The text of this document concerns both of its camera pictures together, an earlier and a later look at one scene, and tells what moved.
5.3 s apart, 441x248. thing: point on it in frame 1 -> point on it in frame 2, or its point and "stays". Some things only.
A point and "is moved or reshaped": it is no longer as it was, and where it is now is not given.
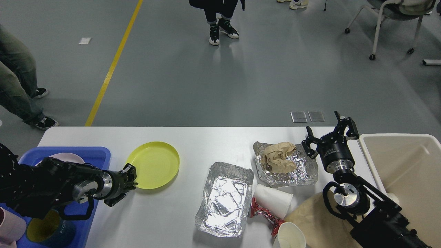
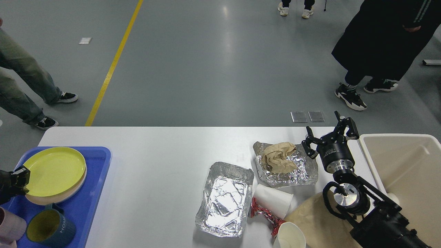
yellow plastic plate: (157, 164) is moved or reshaped
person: (218, 13) -> (381, 43)
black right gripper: (333, 148) stays
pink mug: (12, 227) stays
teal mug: (52, 231) stays
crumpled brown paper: (275, 155) stays
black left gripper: (105, 185) -> (7, 192)
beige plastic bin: (409, 166) stays
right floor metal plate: (316, 116) stays
